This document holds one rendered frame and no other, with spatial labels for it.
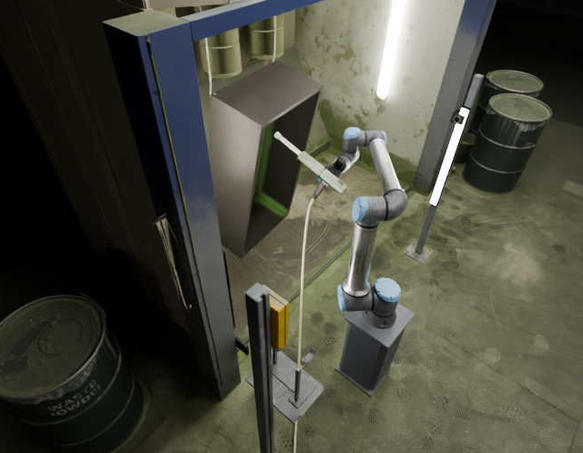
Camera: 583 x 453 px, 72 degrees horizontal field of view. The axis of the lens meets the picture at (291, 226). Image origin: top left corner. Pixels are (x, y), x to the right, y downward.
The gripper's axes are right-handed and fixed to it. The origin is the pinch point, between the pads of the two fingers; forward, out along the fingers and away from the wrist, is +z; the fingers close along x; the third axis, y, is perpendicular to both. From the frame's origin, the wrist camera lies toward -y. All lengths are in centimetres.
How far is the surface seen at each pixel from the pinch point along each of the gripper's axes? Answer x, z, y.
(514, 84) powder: -63, -330, 20
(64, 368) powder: 31, 135, 73
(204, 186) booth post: 27, 71, -23
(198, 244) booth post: 17, 78, 1
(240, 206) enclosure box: 34, 8, 56
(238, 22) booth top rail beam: 46, 49, -74
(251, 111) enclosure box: 52, 4, -8
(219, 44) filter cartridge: 143, -89, 44
